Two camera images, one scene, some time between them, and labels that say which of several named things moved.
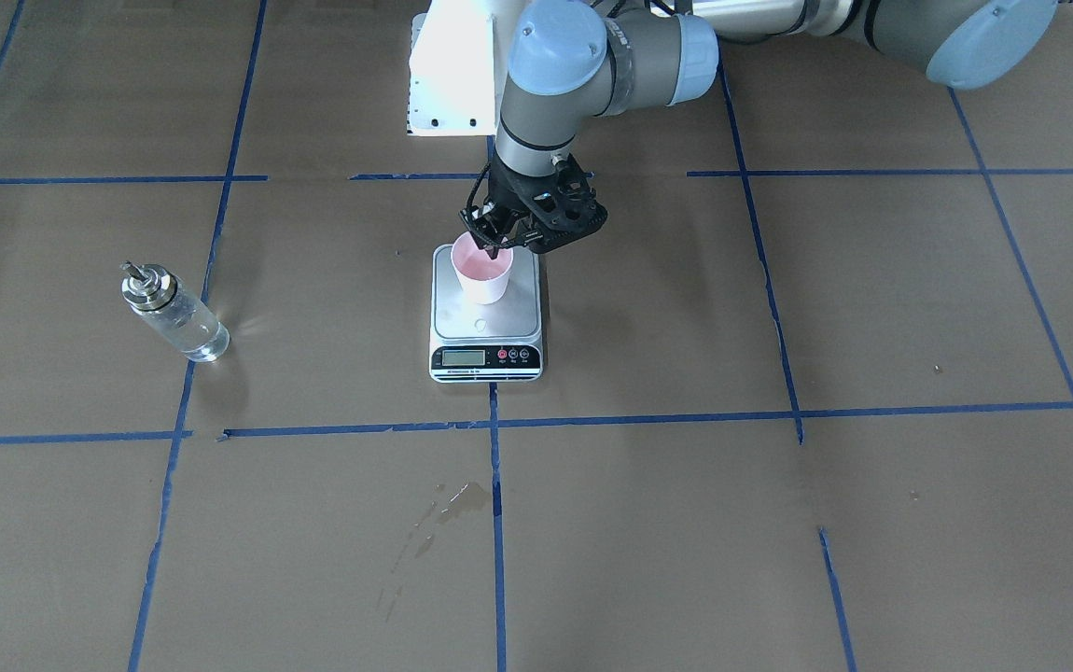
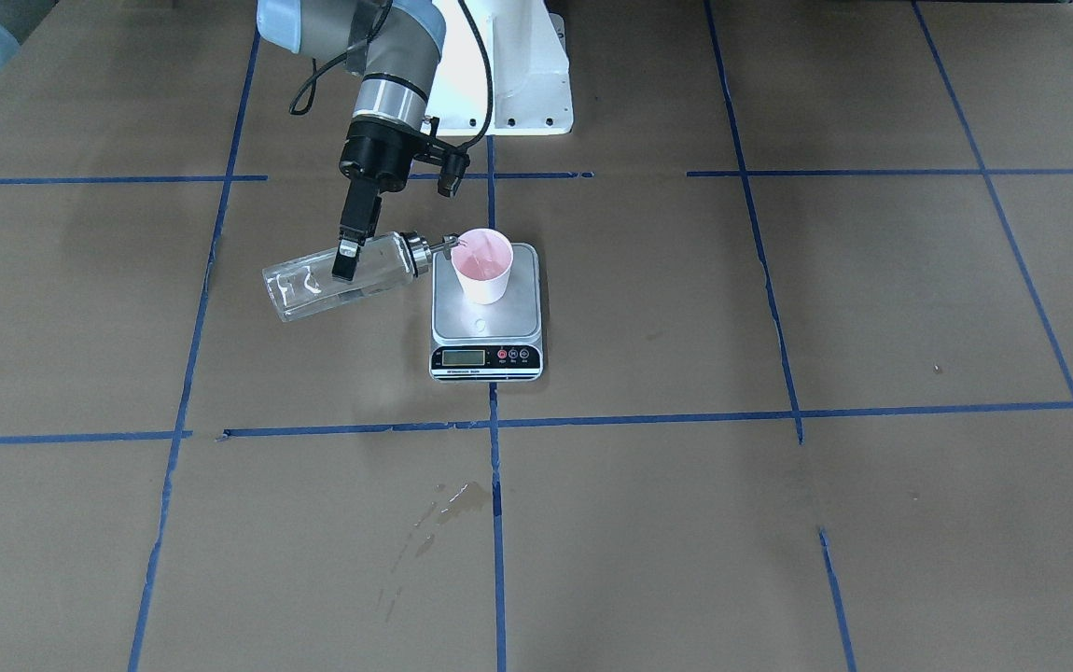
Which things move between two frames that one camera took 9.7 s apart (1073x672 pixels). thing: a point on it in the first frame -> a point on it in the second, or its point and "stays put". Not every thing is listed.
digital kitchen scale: (494, 343) stays put
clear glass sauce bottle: (160, 297) -> (306, 286)
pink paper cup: (481, 278) stays put
